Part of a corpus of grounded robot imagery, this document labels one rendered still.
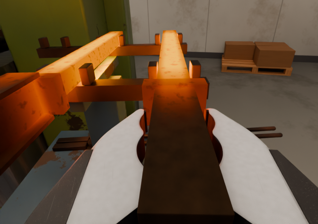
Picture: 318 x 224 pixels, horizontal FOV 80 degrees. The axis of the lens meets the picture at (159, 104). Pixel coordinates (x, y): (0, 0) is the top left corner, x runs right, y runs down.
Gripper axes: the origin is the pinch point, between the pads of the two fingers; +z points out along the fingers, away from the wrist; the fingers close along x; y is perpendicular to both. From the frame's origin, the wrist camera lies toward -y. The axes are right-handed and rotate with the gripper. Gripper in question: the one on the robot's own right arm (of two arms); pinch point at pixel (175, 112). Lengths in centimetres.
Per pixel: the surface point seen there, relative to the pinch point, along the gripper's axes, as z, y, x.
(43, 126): 1.6, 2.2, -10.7
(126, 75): 97, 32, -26
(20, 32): 50, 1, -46
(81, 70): 8.3, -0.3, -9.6
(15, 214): 9.0, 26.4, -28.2
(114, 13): 97, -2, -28
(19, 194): 12.9, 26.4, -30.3
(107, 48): 21.4, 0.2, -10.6
